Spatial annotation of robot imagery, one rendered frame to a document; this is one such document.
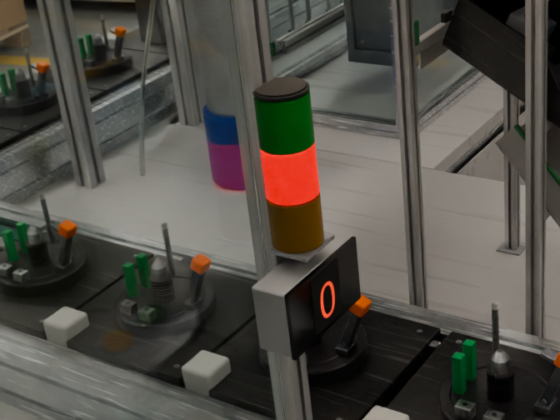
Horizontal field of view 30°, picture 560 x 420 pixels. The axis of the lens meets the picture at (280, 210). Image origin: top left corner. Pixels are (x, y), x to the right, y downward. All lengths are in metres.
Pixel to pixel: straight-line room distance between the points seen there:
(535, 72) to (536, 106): 0.04
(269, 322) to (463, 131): 1.29
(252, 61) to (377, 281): 0.83
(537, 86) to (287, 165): 0.41
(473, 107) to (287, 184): 1.42
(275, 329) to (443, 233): 0.88
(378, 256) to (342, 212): 0.18
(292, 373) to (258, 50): 0.34
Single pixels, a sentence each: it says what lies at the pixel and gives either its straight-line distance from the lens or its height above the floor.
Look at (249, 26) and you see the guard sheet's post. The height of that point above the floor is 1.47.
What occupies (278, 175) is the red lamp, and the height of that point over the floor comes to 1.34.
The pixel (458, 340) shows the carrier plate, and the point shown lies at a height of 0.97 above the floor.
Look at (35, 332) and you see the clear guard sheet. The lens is 0.79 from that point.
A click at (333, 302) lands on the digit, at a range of 1.01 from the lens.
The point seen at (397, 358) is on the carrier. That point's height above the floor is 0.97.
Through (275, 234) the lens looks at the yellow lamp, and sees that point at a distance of 0.97.
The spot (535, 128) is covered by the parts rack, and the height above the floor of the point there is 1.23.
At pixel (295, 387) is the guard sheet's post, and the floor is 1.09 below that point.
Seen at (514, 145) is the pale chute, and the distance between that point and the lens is 1.33.
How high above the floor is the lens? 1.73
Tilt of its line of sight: 27 degrees down
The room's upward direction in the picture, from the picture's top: 7 degrees counter-clockwise
